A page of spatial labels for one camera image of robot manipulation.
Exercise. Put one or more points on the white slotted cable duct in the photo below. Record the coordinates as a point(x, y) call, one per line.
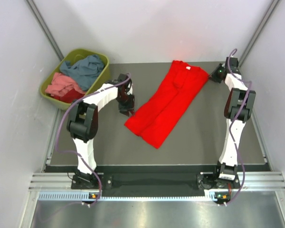
point(91, 196)

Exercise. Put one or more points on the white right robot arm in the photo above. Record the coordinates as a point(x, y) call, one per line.
point(237, 111)

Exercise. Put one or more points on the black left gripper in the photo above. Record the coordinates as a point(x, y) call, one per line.
point(124, 109)

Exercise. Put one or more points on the blue-grey t-shirt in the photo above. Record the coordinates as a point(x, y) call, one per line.
point(84, 72)

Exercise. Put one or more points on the bright red t-shirt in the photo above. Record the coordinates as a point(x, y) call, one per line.
point(155, 120)

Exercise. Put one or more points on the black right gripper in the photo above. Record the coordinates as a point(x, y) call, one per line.
point(213, 76)

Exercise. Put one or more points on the dark red t-shirt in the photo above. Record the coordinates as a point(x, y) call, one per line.
point(69, 97)

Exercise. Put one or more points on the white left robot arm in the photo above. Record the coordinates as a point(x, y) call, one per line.
point(82, 125)

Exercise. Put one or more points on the green plastic laundry bin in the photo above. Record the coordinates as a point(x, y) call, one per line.
point(73, 57)

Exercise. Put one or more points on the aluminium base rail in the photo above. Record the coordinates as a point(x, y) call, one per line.
point(254, 181)

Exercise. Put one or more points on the left aluminium corner post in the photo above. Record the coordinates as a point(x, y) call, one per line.
point(44, 27)

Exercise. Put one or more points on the pink t-shirt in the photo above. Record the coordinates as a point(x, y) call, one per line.
point(62, 84)

